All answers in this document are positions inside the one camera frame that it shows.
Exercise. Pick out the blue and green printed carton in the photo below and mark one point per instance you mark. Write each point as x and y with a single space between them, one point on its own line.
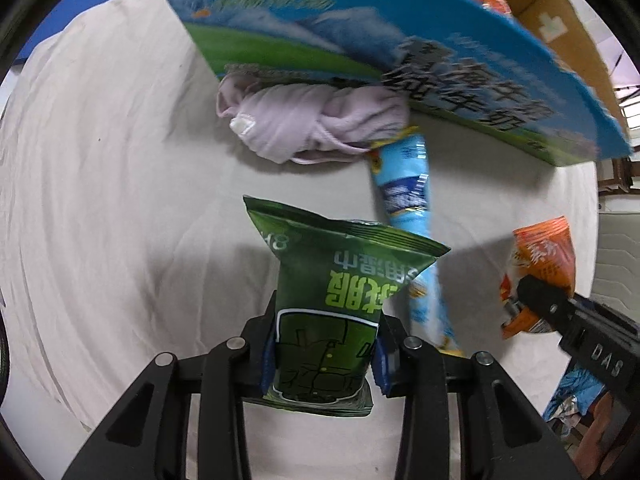
400 40

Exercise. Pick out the pink cloth bundle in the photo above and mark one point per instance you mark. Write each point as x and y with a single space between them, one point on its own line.
305 120

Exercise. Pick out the orange snack packet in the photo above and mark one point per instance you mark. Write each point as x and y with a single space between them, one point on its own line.
545 255

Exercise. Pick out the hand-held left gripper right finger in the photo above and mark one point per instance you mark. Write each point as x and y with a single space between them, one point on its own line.
383 367

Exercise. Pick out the person's right forearm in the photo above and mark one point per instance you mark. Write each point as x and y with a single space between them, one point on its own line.
612 435

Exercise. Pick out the blue board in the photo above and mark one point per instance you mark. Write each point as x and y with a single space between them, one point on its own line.
70 15

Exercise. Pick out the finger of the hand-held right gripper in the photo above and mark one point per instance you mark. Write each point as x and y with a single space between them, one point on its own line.
542 300

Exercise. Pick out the white table cloth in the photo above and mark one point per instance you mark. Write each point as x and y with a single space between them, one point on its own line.
125 200

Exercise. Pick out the long light blue snack packet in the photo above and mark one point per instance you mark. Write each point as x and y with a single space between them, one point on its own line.
406 195

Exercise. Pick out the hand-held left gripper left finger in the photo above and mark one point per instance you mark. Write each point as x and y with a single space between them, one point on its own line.
266 366

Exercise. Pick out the green snack packet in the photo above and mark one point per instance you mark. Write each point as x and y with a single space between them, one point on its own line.
325 320

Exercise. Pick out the crumpled blue foil packet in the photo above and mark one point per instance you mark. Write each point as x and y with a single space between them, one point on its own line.
570 395

